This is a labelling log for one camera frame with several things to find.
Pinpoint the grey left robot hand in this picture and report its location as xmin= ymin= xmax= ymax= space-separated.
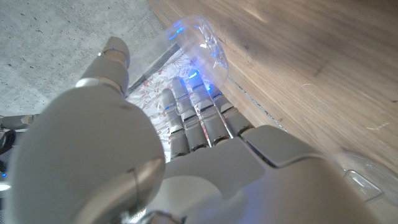
xmin=4 ymin=37 xmax=382 ymax=224

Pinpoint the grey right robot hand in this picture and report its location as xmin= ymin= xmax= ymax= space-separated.
xmin=0 ymin=113 xmax=40 ymax=131

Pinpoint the floral print backdrop cloth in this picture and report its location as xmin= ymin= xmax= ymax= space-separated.
xmin=126 ymin=49 xmax=239 ymax=224

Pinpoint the black backdrop stand pole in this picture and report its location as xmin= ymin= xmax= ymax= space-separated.
xmin=126 ymin=43 xmax=180 ymax=95

